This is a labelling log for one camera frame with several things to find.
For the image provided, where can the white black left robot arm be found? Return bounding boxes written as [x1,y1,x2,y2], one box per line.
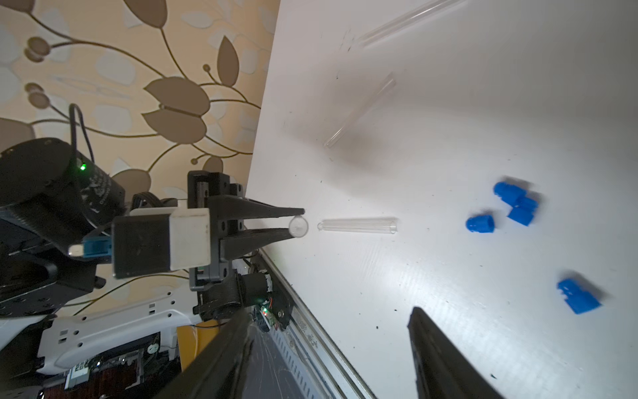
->
[1,139,304,320]

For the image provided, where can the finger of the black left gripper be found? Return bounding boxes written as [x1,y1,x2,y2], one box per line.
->
[211,196,305,219]
[219,228,294,261]

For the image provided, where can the clear test tube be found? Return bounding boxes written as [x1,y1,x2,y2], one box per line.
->
[288,215,309,238]
[323,73,396,149]
[317,218,398,234]
[357,0,463,48]

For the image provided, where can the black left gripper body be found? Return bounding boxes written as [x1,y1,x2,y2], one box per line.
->
[187,171,244,291]

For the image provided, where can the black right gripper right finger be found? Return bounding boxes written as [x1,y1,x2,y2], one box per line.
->
[408,307,501,398]

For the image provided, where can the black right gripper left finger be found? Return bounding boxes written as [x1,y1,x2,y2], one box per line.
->
[156,311,254,399]

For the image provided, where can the blue stopper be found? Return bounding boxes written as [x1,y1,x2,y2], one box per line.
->
[508,196,538,226]
[557,279,601,315]
[493,181,527,208]
[465,214,495,234]

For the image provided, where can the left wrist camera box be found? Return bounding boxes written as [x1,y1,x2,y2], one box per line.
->
[111,207,212,279]

